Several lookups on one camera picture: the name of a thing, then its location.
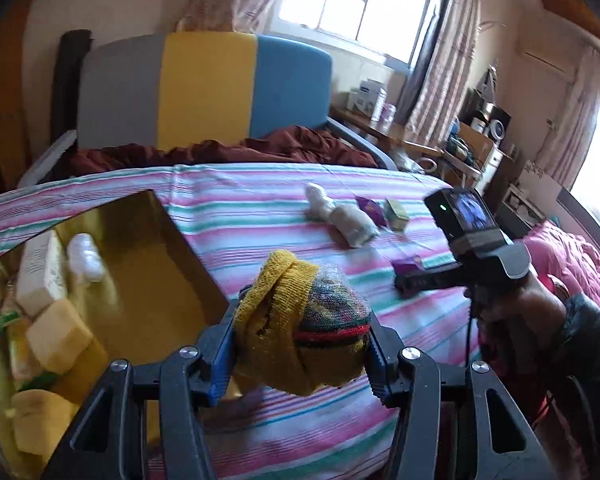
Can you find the white and blue carton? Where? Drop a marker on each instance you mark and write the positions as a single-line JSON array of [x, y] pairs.
[[366, 97]]

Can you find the white air conditioner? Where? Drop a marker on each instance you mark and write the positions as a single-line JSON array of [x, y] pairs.
[[547, 55]]

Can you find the large barred window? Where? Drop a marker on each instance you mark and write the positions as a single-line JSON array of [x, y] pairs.
[[360, 5]]

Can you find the wooden cabinet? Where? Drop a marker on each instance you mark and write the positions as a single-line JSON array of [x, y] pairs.
[[472, 160]]

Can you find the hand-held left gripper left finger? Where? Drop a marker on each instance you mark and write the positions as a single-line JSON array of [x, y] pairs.
[[220, 360]]

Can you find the purple snack packet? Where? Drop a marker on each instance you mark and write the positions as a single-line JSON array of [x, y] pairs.
[[407, 267], [371, 210]]

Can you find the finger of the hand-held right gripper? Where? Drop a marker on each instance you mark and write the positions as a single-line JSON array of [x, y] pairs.
[[440, 279]]

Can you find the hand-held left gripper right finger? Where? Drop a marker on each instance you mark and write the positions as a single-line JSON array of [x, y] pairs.
[[377, 360]]

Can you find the yellow striped knit sock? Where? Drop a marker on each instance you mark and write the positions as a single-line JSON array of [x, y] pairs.
[[285, 300]]

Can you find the maroon blanket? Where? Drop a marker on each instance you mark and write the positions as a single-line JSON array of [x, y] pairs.
[[290, 142]]

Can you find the cream knit sock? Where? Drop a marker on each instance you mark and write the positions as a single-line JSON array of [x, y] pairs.
[[355, 227]]

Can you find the wooden desk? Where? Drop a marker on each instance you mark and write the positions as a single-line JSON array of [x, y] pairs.
[[375, 130]]

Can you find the dark red gold-lined box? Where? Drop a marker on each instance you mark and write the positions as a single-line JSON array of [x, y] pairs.
[[145, 270]]

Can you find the rice cracker snack packet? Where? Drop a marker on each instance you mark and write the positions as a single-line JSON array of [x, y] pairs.
[[22, 355]]

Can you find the patterned white cardboard box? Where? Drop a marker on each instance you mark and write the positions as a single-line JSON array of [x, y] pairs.
[[537, 185]]

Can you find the person's right forearm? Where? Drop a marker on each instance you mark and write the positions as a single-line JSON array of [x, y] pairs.
[[580, 330]]

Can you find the green and white box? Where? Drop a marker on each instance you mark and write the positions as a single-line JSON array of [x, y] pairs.
[[396, 214]]

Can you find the black and silver speaker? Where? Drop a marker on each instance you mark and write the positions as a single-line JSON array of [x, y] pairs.
[[490, 120]]

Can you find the yellow sponge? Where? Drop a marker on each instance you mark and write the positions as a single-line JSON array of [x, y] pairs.
[[60, 335], [42, 425]]

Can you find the grey yellow blue bed headboard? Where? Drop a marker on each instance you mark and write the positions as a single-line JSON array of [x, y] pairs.
[[205, 90]]

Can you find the striped blanket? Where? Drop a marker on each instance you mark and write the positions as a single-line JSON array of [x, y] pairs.
[[260, 220]]

